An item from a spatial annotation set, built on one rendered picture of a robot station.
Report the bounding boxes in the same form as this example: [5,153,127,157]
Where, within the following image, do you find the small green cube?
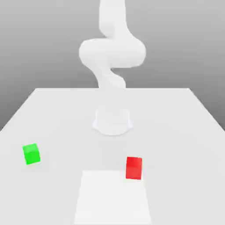
[22,143,41,165]

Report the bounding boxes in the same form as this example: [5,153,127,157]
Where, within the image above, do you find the small red cube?
[125,156,143,181]

